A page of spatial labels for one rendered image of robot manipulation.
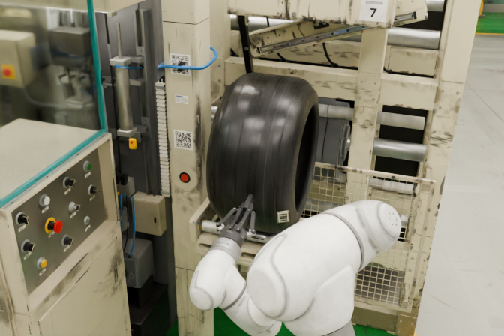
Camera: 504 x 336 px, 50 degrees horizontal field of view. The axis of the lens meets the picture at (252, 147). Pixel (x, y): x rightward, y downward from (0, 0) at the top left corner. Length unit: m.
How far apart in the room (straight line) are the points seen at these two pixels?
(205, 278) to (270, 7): 1.03
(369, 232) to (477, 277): 2.59
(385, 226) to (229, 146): 0.85
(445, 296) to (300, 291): 2.50
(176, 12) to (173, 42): 0.10
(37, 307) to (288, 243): 1.09
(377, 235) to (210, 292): 0.58
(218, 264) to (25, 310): 0.63
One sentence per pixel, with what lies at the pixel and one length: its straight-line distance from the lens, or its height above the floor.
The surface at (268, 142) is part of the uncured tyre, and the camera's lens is 1.72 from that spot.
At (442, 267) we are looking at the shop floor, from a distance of 3.58.
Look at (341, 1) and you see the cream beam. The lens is 1.97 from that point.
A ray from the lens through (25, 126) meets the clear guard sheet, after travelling 1.66.
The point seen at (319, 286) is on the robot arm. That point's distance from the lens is 0.92.
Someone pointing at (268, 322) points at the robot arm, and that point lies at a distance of 1.52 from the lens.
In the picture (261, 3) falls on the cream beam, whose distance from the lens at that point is 2.04.
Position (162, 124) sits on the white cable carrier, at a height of 1.27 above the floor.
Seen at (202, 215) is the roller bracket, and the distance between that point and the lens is 2.08.
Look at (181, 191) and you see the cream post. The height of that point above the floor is 1.00.
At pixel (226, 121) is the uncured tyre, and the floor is 1.38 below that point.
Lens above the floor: 2.07
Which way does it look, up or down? 26 degrees down
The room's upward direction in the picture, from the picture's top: 1 degrees clockwise
